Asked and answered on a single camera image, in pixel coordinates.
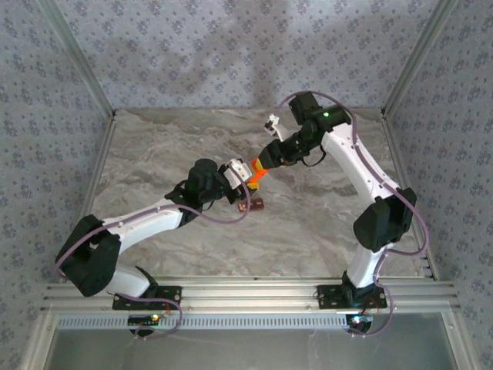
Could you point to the grey metal panel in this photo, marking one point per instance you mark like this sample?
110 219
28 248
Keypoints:
250 350

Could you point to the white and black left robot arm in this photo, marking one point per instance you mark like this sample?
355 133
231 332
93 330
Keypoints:
146 223

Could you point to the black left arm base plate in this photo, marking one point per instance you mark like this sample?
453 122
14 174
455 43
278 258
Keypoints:
175 293

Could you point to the orange bottle cap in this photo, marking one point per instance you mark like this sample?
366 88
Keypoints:
257 165

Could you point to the small black circuit board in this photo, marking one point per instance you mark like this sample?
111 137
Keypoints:
358 320
142 319

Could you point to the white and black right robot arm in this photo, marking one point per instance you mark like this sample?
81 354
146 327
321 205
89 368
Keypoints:
358 165

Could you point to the brown pill organizer box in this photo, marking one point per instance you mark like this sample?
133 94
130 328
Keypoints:
256 204

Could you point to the aluminium frame post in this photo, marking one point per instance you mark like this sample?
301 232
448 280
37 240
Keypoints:
80 58
416 58

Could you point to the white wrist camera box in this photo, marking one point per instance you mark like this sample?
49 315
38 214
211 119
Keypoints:
237 171
281 131

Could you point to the orange pill bottle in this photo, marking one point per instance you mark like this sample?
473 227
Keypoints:
259 178

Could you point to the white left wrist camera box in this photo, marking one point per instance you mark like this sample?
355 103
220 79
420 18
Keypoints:
237 171

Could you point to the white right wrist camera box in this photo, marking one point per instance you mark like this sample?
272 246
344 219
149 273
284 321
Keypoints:
281 131

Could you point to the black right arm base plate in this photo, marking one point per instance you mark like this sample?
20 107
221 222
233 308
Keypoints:
325 298

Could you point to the aluminium mounting rail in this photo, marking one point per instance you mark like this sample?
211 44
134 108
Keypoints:
250 294

